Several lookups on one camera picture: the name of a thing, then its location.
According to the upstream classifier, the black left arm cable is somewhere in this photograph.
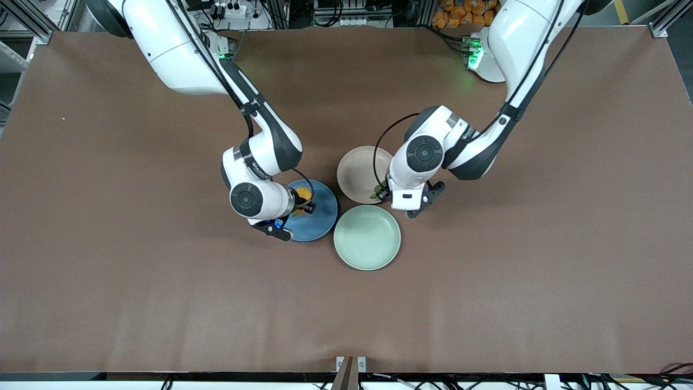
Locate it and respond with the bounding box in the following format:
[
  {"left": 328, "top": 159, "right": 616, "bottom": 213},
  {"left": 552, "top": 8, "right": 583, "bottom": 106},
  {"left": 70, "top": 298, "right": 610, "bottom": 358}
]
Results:
[{"left": 372, "top": 0, "right": 588, "bottom": 191}]

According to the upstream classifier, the aluminium frame profile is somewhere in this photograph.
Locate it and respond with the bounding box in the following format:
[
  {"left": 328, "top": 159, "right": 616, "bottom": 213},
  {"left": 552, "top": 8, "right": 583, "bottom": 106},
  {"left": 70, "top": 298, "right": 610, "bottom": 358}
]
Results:
[
  {"left": 0, "top": 0, "right": 82, "bottom": 47},
  {"left": 647, "top": 0, "right": 693, "bottom": 38}
]

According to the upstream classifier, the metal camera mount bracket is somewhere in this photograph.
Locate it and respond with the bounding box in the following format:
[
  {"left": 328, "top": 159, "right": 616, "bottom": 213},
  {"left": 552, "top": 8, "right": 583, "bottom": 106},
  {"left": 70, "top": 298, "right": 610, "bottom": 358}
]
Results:
[{"left": 336, "top": 356, "right": 367, "bottom": 390}]

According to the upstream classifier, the pale green plate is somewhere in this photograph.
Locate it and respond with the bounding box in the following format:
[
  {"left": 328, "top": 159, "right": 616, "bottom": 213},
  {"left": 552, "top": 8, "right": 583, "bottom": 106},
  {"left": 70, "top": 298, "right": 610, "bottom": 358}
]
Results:
[{"left": 333, "top": 204, "right": 402, "bottom": 271}]

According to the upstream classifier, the blue plate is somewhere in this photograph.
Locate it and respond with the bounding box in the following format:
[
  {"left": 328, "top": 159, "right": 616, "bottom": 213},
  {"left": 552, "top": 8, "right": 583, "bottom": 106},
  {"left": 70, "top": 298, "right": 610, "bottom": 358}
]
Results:
[{"left": 282, "top": 179, "right": 339, "bottom": 242}]

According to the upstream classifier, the bag of oranges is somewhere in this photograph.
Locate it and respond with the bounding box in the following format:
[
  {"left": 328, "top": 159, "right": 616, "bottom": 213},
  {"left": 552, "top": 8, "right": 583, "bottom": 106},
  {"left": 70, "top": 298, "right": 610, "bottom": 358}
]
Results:
[{"left": 432, "top": 0, "right": 499, "bottom": 28}]

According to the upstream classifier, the beige plate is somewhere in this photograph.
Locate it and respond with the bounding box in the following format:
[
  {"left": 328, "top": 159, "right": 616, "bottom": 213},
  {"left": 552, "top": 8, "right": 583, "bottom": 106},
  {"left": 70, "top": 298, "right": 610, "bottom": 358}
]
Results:
[{"left": 336, "top": 145, "right": 395, "bottom": 205}]

